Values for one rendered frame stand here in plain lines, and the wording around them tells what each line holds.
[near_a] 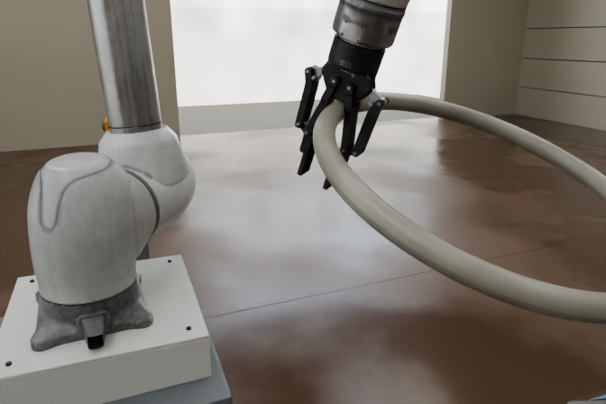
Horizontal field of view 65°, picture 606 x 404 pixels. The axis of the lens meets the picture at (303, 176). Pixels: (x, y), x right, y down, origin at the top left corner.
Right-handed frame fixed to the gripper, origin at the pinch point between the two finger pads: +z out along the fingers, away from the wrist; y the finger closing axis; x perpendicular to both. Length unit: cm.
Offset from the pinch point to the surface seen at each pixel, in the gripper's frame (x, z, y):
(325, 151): -15.8, -10.5, 6.1
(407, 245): -23.2, -9.4, 20.1
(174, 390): -24.0, 36.2, -2.8
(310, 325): 100, 140, -17
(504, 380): 106, 110, 65
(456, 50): 768, 126, -123
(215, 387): -20.2, 34.7, 2.4
